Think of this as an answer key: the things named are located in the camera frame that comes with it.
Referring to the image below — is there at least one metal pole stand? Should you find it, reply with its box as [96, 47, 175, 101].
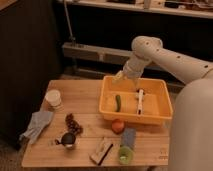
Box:
[63, 0, 77, 46]

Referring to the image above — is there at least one orange fruit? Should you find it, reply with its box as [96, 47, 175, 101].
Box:
[111, 119, 125, 134]

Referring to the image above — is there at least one white paper cup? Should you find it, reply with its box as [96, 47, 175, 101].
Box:
[45, 89, 62, 109]

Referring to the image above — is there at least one black metal cup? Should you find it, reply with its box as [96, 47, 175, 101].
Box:
[54, 132, 76, 149]

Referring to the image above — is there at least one wooden block brush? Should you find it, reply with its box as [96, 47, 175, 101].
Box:
[89, 138, 113, 166]

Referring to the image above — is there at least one green cup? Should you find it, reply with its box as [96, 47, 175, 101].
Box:
[118, 146, 133, 165]

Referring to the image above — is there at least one brown pine cone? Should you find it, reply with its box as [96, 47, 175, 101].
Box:
[65, 113, 83, 135]

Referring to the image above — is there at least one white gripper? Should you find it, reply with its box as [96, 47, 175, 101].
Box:
[112, 56, 147, 83]

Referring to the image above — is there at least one wooden shelf with clutter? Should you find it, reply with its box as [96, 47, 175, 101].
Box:
[57, 0, 213, 19]

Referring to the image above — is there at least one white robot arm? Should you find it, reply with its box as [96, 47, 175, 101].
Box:
[114, 36, 213, 171]

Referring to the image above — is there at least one green pepper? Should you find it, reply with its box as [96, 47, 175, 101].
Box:
[115, 95, 121, 112]

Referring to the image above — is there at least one grey cloth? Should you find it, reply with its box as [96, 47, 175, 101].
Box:
[19, 110, 53, 144]

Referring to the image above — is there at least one yellow plastic bin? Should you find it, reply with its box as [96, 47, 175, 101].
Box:
[99, 76, 173, 125]

